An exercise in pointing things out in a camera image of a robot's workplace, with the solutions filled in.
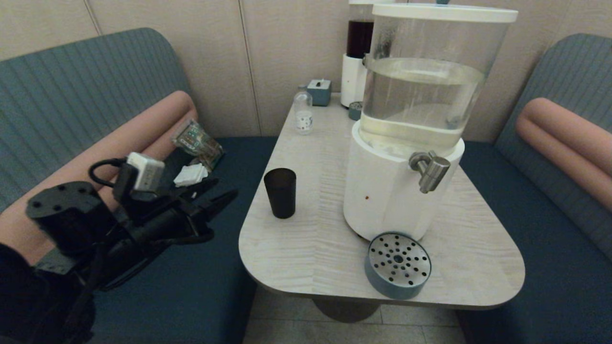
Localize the black plastic cup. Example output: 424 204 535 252
263 168 297 219

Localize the clear water dispenser white base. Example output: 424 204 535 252
343 0 519 242

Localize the white napkin stack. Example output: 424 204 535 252
173 163 209 188

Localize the green snack packet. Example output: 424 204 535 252
172 119 225 171

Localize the pink bolster cushion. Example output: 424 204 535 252
515 97 612 212
0 91 198 266

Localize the small clear bottle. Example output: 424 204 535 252
294 86 314 136

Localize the small blue box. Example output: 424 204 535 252
307 79 332 107

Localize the teal bench seat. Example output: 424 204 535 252
452 33 612 344
0 28 279 344

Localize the dark drink dispenser white base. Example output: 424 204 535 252
340 0 396 108

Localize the round blue drip tray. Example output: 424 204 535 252
364 232 432 300

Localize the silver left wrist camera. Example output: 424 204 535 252
125 152 166 193

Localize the round table pedestal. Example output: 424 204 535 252
312 297 382 323

